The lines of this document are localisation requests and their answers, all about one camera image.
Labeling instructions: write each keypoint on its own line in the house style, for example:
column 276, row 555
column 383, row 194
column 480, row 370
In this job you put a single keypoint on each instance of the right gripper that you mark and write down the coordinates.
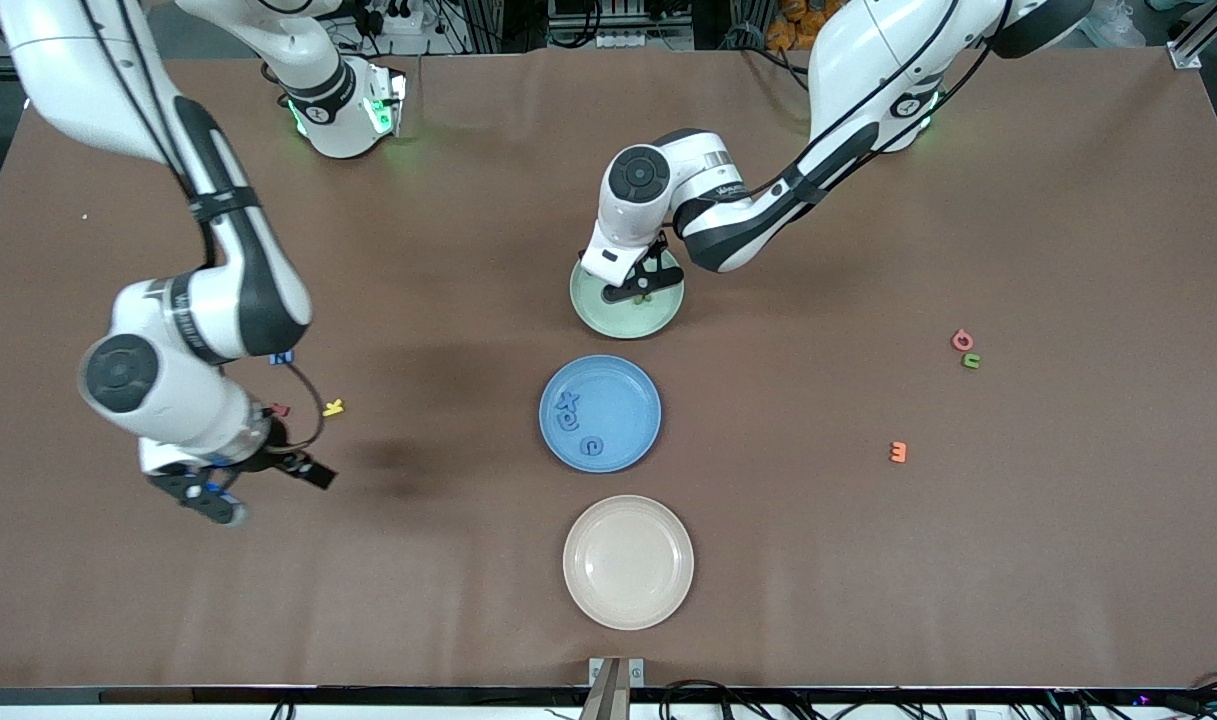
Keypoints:
column 279, row 436

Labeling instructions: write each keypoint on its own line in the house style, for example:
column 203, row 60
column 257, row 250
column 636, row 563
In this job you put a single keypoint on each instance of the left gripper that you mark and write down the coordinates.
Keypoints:
column 581, row 253

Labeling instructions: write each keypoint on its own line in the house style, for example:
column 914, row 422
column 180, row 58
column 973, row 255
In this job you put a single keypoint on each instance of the blue foam letter X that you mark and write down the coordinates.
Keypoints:
column 567, row 402

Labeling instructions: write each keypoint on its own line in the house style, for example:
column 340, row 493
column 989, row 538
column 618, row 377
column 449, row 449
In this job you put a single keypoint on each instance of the blue foam lowercase letter e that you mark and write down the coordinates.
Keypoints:
column 565, row 423

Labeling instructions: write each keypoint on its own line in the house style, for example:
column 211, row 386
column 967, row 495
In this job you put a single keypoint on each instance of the blue foam letter C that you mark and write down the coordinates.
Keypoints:
column 584, row 447

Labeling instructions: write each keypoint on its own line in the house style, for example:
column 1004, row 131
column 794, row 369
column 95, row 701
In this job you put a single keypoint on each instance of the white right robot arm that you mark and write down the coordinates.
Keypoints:
column 168, row 390

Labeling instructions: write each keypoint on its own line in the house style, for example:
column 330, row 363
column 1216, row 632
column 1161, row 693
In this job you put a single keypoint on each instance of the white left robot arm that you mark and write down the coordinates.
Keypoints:
column 688, row 190

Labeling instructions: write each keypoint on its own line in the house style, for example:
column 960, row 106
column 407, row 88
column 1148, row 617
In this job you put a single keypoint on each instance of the yellow foam letter K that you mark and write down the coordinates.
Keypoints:
column 332, row 408

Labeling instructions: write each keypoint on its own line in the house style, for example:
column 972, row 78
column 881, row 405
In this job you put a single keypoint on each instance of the pale green plate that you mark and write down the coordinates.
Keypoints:
column 608, row 318

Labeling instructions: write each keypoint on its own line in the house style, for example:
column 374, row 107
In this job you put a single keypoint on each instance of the blue plate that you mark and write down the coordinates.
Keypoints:
column 618, row 395

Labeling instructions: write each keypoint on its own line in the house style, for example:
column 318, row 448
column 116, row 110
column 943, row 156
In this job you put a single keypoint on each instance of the grey equipment box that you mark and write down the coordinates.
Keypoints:
column 618, row 25

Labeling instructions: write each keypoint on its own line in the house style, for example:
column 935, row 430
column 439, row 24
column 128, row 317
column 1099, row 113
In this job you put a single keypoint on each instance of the pile of orange objects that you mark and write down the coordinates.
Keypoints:
column 793, row 25

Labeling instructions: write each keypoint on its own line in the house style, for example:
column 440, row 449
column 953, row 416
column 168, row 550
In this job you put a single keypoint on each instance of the beige plate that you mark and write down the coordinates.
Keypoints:
column 628, row 562

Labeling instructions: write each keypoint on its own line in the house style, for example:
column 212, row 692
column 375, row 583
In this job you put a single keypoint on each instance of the pink foam letter Q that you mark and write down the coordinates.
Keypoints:
column 954, row 340

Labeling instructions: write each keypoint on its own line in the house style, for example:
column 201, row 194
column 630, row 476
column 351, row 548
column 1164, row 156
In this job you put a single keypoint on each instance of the orange foam letter E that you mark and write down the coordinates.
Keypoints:
column 904, row 452

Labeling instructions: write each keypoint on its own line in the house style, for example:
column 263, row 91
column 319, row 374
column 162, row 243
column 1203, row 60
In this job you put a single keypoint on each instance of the white power strip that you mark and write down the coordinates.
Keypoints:
column 393, row 18

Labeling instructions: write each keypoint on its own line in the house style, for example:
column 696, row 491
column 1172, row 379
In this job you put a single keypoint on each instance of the white shoe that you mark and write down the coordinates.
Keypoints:
column 1108, row 22

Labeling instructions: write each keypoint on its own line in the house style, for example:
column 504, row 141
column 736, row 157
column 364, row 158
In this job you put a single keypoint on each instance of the grey metal camera bracket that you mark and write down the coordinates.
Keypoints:
column 616, row 685

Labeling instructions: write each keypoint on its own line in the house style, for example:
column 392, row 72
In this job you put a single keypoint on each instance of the aluminium frame profile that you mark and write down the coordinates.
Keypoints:
column 1203, row 35

